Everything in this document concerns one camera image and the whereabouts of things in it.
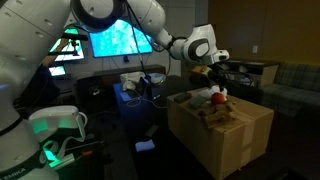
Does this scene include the thin white cable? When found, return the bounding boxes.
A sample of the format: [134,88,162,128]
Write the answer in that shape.
[125,94,168,110]

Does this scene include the lit computer monitor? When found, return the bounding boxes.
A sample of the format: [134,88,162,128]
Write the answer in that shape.
[48,28,85,63]

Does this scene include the black rectangular case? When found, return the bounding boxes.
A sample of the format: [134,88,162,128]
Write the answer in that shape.
[173,92,193,104]

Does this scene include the dark wood low shelf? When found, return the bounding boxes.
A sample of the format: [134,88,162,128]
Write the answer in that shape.
[219,58,280,88]

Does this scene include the red and black toy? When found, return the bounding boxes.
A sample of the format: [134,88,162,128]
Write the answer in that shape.
[199,101,242,129]

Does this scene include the blue sponge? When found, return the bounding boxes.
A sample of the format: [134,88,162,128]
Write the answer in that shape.
[134,139,156,153]

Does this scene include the small lit screen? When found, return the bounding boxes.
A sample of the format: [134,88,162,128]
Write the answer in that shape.
[48,65,67,77]

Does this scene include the white cloth pile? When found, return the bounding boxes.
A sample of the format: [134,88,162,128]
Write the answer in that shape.
[119,71,148,92]

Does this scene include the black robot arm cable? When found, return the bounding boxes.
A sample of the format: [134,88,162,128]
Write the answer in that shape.
[125,0,188,79]

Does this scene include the white VR headset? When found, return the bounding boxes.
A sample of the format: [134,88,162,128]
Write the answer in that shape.
[28,105,89,161]

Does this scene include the green plaid sofa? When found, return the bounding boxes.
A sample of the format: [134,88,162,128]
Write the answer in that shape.
[261,63,320,118]

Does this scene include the dark green cloth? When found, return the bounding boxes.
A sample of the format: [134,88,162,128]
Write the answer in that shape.
[189,95,209,109]

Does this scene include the clear plastic container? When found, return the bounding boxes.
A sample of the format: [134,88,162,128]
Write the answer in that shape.
[148,72,167,84]

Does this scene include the dark wooden desk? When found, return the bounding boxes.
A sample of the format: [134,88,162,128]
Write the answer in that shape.
[75,64,167,114]

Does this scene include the red round toy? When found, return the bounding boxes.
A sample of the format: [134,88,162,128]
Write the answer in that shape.
[210,92,228,107]

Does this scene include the large wall display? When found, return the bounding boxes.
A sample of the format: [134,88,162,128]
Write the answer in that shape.
[89,19,154,59]

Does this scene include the seated person dark clothes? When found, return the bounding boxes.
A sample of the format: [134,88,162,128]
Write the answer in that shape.
[19,39,69,108]

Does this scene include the black bar camera on stand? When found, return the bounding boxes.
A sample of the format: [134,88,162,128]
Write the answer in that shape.
[46,31,89,57]

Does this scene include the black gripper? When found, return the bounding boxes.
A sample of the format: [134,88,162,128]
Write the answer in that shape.
[203,64,232,94]

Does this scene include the large cardboard box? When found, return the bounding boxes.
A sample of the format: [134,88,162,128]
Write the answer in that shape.
[166,87,275,180]

